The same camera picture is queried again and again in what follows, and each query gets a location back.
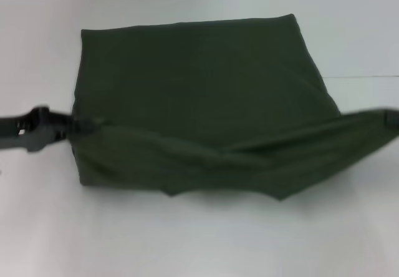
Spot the dark green t-shirt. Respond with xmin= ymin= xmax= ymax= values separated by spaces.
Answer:
xmin=70 ymin=13 xmax=399 ymax=202

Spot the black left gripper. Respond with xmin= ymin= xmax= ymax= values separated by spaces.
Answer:
xmin=0 ymin=105 xmax=102 ymax=153

